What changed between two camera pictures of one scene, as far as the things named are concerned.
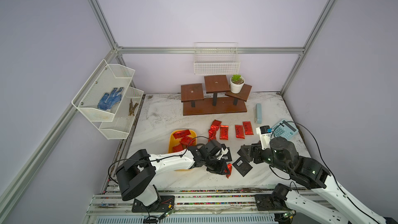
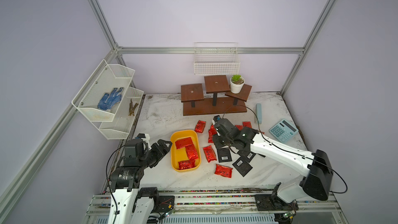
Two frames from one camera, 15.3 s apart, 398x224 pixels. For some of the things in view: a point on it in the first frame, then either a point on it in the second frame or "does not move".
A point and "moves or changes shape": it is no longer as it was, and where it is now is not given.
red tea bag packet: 212,133 does not move
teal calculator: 285,128 does not move
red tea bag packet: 177,148 moves or changes shape
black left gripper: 220,169 to 159,153
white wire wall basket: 216,58 does not move
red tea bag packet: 248,128 does not move
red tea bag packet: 187,141 to 200,126
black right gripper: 254,147 to 218,144
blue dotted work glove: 108,101 does not move
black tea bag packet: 242,166 does not move
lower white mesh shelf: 119,127 does not move
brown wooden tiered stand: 194,103 does not move
